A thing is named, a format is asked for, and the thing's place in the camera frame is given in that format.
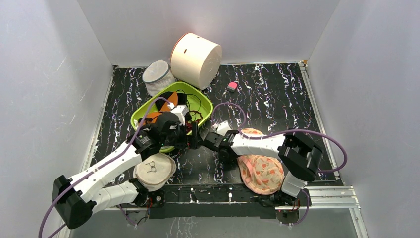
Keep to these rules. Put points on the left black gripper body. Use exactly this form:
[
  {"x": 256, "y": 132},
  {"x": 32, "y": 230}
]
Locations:
[{"x": 179, "y": 139}]

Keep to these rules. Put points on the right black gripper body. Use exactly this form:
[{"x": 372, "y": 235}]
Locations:
[{"x": 210, "y": 141}]

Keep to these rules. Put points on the floral mesh laundry bag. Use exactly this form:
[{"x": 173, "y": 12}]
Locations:
[{"x": 261, "y": 174}]

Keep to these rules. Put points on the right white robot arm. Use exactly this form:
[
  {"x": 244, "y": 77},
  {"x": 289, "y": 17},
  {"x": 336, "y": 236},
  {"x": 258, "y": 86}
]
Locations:
[{"x": 283, "y": 163}]

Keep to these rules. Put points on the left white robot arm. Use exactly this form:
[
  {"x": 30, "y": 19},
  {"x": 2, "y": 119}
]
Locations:
[{"x": 127, "y": 175}]

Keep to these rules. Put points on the maroon bra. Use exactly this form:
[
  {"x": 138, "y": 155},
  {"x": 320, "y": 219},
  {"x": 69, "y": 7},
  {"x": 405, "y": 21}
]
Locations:
[{"x": 192, "y": 117}]

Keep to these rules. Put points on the orange black bra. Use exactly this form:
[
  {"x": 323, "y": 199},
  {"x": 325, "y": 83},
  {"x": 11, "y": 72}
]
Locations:
[{"x": 163, "y": 106}]

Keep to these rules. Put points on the cream round mesh laundry bag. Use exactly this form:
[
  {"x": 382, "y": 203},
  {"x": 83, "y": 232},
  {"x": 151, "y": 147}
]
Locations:
[{"x": 155, "y": 171}]

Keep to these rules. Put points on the white mesh cylindrical laundry bag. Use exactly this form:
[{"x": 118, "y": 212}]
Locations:
[{"x": 157, "y": 76}]

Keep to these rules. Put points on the pink small block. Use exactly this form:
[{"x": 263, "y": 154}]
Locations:
[{"x": 232, "y": 87}]

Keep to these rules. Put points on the white cylindrical container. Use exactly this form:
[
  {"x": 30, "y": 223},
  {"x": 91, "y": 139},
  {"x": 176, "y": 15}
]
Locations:
[{"x": 195, "y": 60}]

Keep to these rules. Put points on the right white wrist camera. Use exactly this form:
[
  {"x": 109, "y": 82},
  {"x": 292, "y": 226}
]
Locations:
[{"x": 222, "y": 128}]

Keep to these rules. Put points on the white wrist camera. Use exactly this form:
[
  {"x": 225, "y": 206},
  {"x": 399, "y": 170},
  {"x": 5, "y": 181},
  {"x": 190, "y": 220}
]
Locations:
[
  {"x": 181, "y": 111},
  {"x": 222, "y": 128}
]

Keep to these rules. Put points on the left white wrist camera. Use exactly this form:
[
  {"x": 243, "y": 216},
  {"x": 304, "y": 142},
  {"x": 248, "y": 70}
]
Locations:
[{"x": 181, "y": 111}]

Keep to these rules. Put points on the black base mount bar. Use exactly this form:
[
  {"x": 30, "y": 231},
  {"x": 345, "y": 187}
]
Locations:
[{"x": 219, "y": 200}]

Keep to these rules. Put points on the aluminium frame rail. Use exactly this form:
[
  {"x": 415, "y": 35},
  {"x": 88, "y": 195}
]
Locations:
[{"x": 334, "y": 213}]

